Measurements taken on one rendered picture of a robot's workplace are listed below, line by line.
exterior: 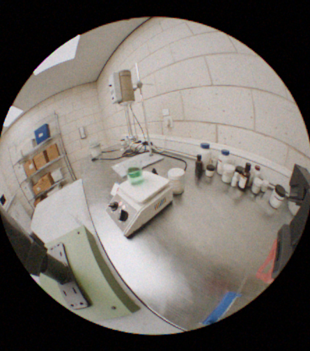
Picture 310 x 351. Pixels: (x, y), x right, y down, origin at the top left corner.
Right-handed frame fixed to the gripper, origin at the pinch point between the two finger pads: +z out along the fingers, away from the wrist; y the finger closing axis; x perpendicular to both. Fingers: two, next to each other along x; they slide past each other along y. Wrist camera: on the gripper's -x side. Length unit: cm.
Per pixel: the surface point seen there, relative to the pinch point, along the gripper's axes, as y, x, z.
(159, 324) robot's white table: 10.6, 16.8, 8.9
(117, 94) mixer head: 64, -30, -37
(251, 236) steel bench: 1.5, -13.9, 9.5
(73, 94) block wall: 266, -54, -137
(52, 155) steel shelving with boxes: 250, 21, -19
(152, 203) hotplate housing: 31.5, -8.9, 1.8
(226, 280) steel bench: 5.0, 0.2, 9.3
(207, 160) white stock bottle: 26, -43, 3
